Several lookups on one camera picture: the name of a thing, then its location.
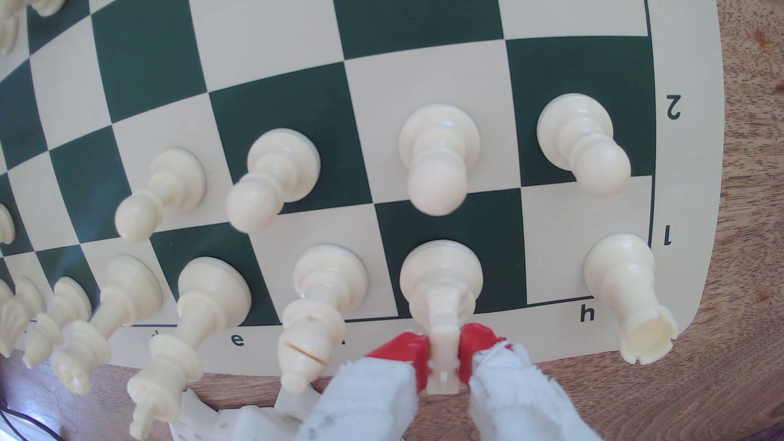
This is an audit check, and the green white chess board mat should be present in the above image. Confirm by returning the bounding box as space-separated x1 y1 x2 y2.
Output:
0 0 725 377

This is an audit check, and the white knight chess piece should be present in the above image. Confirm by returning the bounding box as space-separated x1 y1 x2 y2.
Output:
0 277 47 358
399 240 485 396

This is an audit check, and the white queen chess piece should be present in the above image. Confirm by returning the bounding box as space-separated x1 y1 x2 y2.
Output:
50 255 164 396

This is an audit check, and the white bishop chess piece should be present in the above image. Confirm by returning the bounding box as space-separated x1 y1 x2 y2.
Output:
22 277 93 370
277 245 369 394

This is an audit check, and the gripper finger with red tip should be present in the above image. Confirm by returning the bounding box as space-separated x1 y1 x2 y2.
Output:
458 323 602 441
300 332 431 441

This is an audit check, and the black cable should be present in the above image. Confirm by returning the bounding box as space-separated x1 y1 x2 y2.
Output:
0 405 65 441

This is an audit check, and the white rook chess piece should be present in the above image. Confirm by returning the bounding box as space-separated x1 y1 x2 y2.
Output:
583 233 679 366

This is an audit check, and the white king chess piece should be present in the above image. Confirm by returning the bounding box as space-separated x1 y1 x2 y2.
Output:
127 256 252 441

